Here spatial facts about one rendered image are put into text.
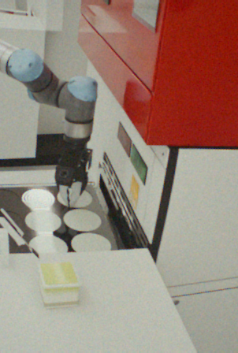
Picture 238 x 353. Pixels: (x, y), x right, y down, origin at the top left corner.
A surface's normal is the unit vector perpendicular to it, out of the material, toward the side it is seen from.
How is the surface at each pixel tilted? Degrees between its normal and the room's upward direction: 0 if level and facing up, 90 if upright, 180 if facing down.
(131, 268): 0
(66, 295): 90
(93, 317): 0
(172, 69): 90
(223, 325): 90
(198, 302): 90
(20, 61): 48
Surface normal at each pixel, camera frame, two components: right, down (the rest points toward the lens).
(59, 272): 0.12, -0.85
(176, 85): 0.25, 0.52
